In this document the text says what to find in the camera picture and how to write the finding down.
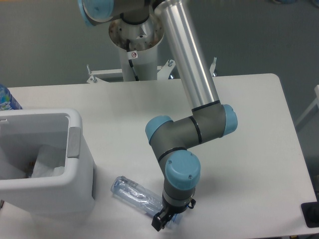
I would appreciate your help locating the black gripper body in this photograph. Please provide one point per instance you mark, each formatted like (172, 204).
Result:
(171, 209)

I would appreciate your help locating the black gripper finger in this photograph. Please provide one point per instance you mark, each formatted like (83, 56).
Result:
(161, 219)

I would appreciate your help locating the crushed clear plastic bottle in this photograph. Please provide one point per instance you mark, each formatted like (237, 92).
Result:
(135, 195)

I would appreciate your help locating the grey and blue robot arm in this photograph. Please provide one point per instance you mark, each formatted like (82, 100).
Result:
(171, 140)

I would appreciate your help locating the white plastic trash can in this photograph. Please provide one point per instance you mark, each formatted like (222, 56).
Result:
(22, 134)

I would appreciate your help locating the black device at table edge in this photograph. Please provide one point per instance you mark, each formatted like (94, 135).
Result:
(310, 212)

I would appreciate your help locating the blue labelled water bottle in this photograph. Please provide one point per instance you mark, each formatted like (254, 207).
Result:
(7, 100)

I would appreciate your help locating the white pedestal base frame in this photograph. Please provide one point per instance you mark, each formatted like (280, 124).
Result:
(167, 71)

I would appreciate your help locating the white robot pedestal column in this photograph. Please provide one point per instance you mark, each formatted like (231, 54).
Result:
(138, 47)

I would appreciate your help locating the white furniture frame at right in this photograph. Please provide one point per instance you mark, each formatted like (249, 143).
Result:
(309, 112)

